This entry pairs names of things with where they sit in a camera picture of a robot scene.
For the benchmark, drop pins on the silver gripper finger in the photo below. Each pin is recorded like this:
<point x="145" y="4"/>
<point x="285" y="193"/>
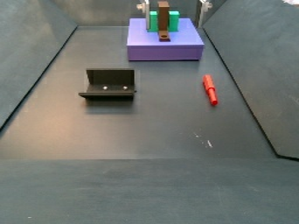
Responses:
<point x="205" y="5"/>
<point x="144" y="7"/>

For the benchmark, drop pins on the red cylindrical peg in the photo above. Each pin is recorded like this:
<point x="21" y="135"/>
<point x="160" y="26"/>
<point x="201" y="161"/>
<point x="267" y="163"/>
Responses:
<point x="209" y="89"/>

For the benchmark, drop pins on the green upright block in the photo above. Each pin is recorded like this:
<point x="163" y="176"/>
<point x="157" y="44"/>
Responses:
<point x="172" y="22"/>

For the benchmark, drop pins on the purple block base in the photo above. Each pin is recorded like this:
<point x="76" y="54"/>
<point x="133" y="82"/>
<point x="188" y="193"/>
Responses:
<point x="145" y="48"/>

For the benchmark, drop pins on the brown upright bracket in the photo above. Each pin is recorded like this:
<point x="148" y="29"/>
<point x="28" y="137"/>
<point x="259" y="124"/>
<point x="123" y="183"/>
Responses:
<point x="163" y="17"/>

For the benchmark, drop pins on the black angle bracket fixture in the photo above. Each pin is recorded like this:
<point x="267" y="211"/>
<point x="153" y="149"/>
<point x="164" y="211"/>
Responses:
<point x="113" y="78"/>

